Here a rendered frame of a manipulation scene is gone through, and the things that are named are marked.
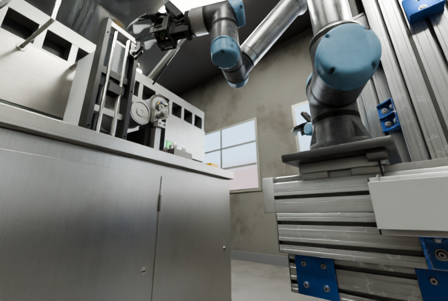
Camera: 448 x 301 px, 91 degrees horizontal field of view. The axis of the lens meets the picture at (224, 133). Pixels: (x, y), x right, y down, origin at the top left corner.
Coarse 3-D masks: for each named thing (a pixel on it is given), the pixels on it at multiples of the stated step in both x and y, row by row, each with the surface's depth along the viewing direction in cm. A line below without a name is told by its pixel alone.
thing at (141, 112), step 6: (132, 102) 110; (138, 102) 112; (144, 102) 115; (132, 108) 108; (138, 108) 111; (144, 108) 115; (132, 114) 107; (138, 114) 110; (144, 114) 114; (150, 114) 117; (138, 120) 109; (144, 120) 114; (102, 126) 119
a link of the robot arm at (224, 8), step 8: (224, 0) 61; (232, 0) 59; (240, 0) 59; (208, 8) 60; (216, 8) 60; (224, 8) 59; (232, 8) 59; (240, 8) 59; (208, 16) 60; (216, 16) 59; (224, 16) 58; (232, 16) 59; (240, 16) 59; (208, 24) 62; (240, 24) 61; (208, 32) 64
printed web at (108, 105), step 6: (108, 96) 121; (96, 102) 96; (108, 102) 119; (114, 102) 116; (120, 102) 113; (108, 108) 117; (114, 108) 114; (96, 114) 93; (102, 120) 117; (108, 120) 115; (132, 120) 108; (108, 126) 117; (132, 126) 113
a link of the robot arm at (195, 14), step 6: (192, 12) 62; (198, 12) 61; (192, 18) 61; (198, 18) 61; (192, 24) 62; (198, 24) 62; (204, 24) 62; (192, 30) 64; (198, 30) 63; (204, 30) 63
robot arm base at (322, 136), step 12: (312, 120) 59; (324, 120) 55; (336, 120) 53; (348, 120) 52; (360, 120) 54; (324, 132) 53; (336, 132) 51; (348, 132) 50; (360, 132) 51; (312, 144) 57; (324, 144) 52; (336, 144) 50
